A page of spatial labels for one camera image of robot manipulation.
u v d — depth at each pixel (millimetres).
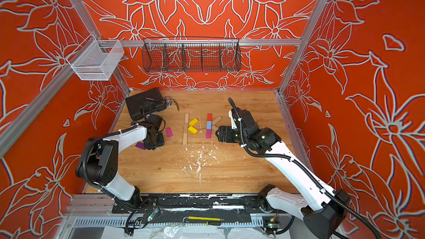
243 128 525
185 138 949
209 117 1038
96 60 923
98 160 462
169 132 976
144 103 1070
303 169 417
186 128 987
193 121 1018
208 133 978
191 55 978
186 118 1038
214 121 1013
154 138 763
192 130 975
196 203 743
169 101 1100
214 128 978
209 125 1003
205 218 698
